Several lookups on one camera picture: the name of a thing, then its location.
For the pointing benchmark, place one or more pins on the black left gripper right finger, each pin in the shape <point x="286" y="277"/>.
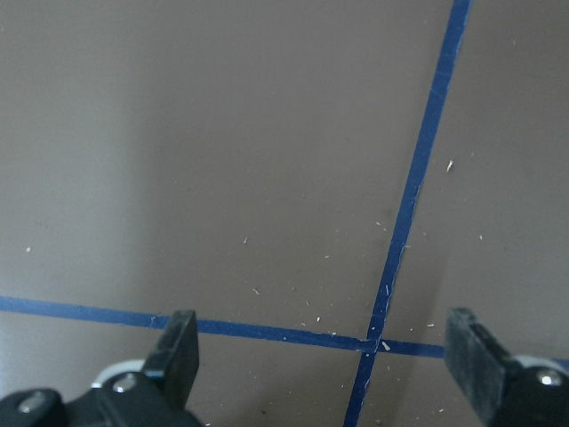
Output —
<point x="478" y="363"/>

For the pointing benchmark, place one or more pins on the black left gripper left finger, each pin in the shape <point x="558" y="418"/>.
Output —
<point x="173" y="363"/>

